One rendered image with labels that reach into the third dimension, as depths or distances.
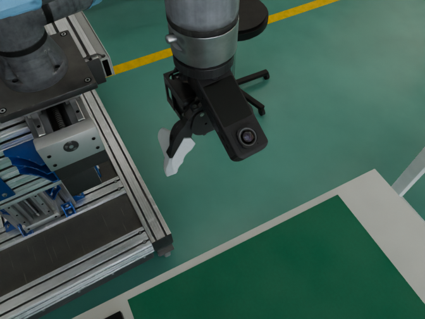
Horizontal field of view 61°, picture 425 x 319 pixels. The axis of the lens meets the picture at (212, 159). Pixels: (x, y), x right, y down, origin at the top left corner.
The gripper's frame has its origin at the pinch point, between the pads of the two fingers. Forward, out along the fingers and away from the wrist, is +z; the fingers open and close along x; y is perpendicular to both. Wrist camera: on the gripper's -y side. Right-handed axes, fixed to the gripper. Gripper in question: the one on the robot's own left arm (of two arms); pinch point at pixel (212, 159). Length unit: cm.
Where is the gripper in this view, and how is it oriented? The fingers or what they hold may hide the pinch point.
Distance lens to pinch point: 56.5
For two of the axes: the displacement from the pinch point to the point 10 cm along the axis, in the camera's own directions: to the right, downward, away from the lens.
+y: -4.9, -7.2, 4.8
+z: 0.0, 5.5, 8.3
